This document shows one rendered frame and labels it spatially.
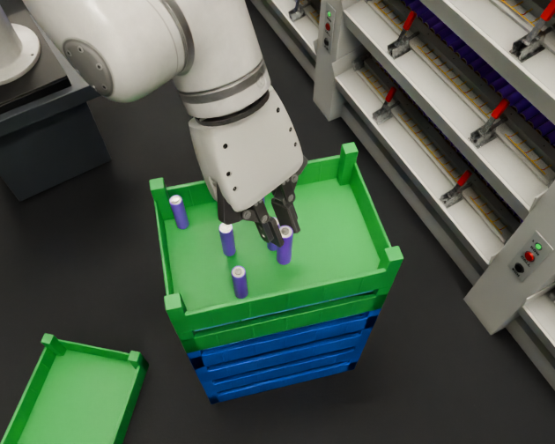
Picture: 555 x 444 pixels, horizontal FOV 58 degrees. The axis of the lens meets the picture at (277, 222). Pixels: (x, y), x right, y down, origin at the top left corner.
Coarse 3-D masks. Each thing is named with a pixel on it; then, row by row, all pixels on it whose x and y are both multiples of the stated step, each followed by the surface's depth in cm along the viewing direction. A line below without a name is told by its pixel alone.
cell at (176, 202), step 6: (174, 198) 69; (180, 198) 69; (174, 204) 68; (180, 204) 69; (174, 210) 69; (180, 210) 70; (174, 216) 71; (180, 216) 71; (186, 216) 72; (180, 222) 72; (186, 222) 73; (180, 228) 74
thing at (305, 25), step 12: (276, 0) 144; (288, 0) 143; (300, 0) 142; (312, 0) 137; (276, 12) 148; (288, 12) 138; (300, 12) 138; (312, 12) 138; (288, 24) 142; (300, 24) 138; (312, 24) 137; (300, 36) 136; (312, 36) 135; (312, 48) 133
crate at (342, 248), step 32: (320, 160) 74; (352, 160) 73; (160, 192) 69; (192, 192) 73; (320, 192) 77; (352, 192) 77; (160, 224) 69; (192, 224) 74; (320, 224) 74; (352, 224) 74; (192, 256) 71; (224, 256) 71; (256, 256) 71; (320, 256) 71; (352, 256) 71; (384, 256) 64; (192, 288) 69; (224, 288) 69; (256, 288) 69; (288, 288) 69; (320, 288) 64; (352, 288) 67; (192, 320) 63; (224, 320) 65
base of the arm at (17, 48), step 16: (0, 16) 100; (0, 32) 100; (16, 32) 111; (32, 32) 111; (0, 48) 102; (16, 48) 106; (32, 48) 108; (0, 64) 104; (16, 64) 106; (32, 64) 106; (0, 80) 103
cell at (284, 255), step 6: (282, 228) 57; (288, 228) 57; (282, 234) 56; (288, 234) 56; (288, 240) 57; (282, 246) 58; (288, 246) 58; (282, 252) 59; (288, 252) 59; (282, 258) 60; (288, 258) 60
